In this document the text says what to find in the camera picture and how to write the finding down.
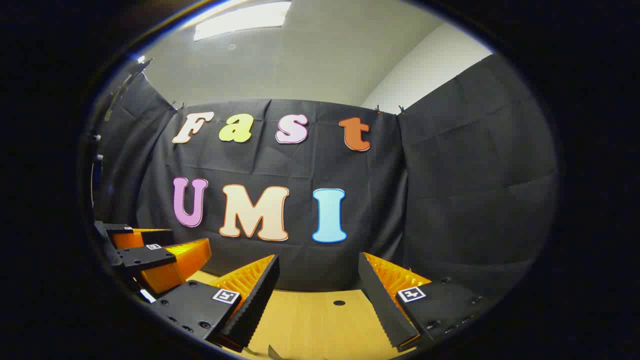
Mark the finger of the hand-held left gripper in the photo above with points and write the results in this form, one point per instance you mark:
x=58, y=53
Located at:
x=117, y=231
x=145, y=257

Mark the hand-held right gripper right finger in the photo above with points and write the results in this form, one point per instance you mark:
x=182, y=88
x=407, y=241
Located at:
x=385, y=305

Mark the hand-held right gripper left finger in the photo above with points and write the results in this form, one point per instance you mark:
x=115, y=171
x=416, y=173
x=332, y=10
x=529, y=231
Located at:
x=252, y=305

